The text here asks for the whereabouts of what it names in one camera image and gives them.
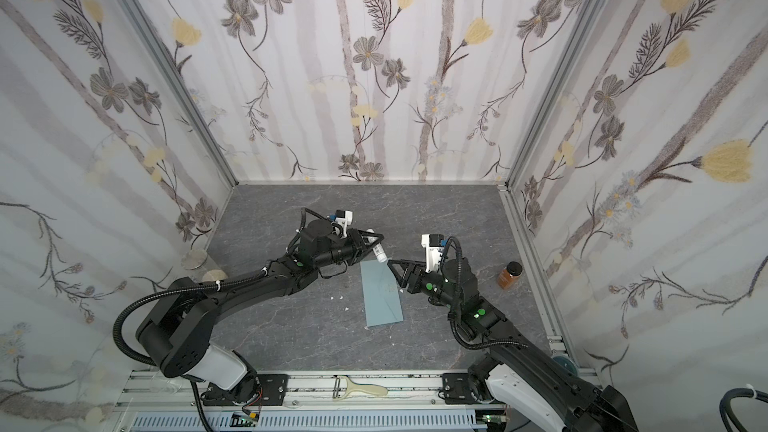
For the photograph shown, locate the white glue stick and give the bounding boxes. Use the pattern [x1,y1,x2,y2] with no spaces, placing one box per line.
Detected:
[367,229,388,263]

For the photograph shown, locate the aluminium mounting rail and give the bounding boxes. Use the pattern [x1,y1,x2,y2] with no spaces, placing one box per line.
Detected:
[115,370,506,412]

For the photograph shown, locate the cream plastic peeler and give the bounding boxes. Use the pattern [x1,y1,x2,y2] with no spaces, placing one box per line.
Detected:
[332,375,389,401]

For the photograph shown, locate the light green envelope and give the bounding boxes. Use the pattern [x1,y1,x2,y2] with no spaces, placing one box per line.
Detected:
[361,261,403,327]

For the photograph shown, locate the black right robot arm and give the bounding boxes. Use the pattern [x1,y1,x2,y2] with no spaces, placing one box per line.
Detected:
[387,258,638,431]

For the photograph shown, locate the amber bottle black cap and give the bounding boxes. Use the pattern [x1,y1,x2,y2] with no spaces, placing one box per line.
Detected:
[496,261,523,290]

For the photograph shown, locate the teal ceramic mug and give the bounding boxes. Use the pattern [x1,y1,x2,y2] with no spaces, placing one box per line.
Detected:
[553,355,579,376]

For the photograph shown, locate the white slotted cable duct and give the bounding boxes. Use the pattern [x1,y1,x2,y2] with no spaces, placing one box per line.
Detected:
[128,410,490,432]

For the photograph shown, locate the black corrugated cable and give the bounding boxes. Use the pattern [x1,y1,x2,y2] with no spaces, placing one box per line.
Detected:
[112,208,328,432]

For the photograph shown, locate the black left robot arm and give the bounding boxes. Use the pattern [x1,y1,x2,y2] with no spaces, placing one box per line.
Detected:
[135,218,384,397]

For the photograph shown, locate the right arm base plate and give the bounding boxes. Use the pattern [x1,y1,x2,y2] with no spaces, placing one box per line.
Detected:
[438,372,495,405]

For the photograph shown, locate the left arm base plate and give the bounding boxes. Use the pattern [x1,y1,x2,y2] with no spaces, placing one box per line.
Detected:
[201,374,289,407]

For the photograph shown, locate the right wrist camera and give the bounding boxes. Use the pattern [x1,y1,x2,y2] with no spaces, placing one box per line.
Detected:
[421,234,446,273]

